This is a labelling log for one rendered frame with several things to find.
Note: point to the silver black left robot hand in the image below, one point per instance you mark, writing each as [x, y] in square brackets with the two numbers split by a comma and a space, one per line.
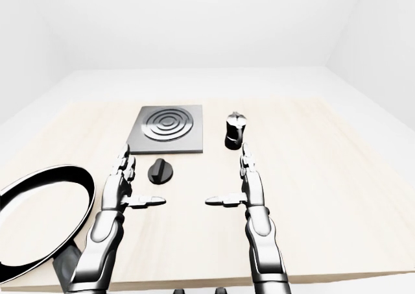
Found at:
[111, 190]

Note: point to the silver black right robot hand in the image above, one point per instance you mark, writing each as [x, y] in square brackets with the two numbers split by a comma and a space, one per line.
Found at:
[253, 190]

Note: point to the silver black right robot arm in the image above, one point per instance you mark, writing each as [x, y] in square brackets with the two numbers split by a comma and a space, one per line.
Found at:
[267, 248]

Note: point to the round black stove knob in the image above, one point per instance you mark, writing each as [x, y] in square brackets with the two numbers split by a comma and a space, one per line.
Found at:
[159, 171]

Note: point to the flat dark stove plate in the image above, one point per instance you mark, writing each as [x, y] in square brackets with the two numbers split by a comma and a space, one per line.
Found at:
[167, 130]

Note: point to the black silver moka pot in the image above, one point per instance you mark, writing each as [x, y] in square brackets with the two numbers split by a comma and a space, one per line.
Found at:
[235, 130]

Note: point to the black frying pan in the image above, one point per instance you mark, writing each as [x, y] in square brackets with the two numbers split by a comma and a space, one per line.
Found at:
[45, 216]

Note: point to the small dark shape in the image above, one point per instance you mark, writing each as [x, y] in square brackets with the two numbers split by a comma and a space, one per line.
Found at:
[179, 291]
[221, 290]

